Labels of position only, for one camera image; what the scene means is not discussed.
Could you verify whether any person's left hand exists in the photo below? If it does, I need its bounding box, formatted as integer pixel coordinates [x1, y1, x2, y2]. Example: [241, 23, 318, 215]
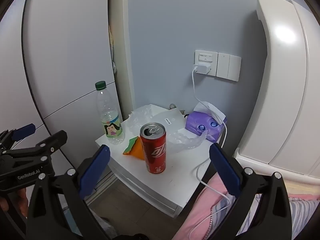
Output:
[0, 187, 29, 217]

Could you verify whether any clear plastic trash bag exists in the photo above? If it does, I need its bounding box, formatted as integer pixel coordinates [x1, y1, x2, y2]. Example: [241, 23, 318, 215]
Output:
[60, 205, 113, 240]

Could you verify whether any white wall socket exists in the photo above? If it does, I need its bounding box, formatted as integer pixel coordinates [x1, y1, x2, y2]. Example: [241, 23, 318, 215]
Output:
[194, 50, 218, 77]

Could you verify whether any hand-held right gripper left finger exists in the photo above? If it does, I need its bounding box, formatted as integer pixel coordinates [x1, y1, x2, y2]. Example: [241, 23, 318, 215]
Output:
[25, 144, 112, 240]

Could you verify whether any clear plastic bottle green cap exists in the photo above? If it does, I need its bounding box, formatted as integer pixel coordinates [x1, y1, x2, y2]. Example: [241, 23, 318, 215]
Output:
[95, 81, 126, 145]

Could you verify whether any purple tissue pack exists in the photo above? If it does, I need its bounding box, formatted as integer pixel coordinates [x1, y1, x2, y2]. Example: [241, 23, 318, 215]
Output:
[185, 102, 228, 141]

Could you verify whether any white wardrobe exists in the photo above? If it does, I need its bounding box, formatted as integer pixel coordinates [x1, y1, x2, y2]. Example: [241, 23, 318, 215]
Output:
[0, 0, 135, 205]

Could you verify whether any white nightstand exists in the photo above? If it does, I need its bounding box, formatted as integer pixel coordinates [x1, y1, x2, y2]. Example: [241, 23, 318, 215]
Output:
[95, 104, 227, 218]

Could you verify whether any white bed headboard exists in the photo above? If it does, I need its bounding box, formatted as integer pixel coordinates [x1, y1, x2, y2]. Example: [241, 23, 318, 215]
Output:
[232, 0, 320, 181]

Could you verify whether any white charger plug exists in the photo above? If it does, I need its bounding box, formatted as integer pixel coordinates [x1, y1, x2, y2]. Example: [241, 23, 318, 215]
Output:
[193, 64, 212, 76]

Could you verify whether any white light switch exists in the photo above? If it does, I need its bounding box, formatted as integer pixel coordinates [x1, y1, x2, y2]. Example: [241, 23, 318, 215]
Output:
[216, 52, 242, 82]

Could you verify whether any white charging cable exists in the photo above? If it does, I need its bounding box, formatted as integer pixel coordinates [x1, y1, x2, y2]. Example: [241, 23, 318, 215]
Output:
[189, 66, 232, 240]

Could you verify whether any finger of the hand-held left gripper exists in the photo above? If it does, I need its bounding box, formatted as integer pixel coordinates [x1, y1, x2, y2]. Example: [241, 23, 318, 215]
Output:
[0, 123, 37, 153]
[0, 130, 68, 167]

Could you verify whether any white paper sheet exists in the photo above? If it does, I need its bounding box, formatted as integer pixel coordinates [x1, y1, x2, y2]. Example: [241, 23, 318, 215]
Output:
[152, 108, 187, 136]

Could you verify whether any orange snack packet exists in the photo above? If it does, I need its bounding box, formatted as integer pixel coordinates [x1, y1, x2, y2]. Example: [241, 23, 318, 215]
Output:
[122, 136, 146, 160]

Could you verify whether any clear plastic wrap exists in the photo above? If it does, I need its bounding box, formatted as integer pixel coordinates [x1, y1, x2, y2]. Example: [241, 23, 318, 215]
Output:
[169, 130, 208, 153]
[126, 105, 160, 133]

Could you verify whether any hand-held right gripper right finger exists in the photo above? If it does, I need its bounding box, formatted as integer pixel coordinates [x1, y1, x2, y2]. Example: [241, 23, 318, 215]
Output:
[209, 143, 293, 240]

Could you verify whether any pink blanket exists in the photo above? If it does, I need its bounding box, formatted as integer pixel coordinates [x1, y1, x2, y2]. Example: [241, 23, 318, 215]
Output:
[172, 172, 262, 240]

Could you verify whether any red soda can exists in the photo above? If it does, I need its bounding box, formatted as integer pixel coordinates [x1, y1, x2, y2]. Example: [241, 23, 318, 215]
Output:
[139, 122, 167, 175]

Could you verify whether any striped cloth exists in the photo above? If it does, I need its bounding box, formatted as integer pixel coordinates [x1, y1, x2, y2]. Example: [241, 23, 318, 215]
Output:
[210, 194, 320, 240]

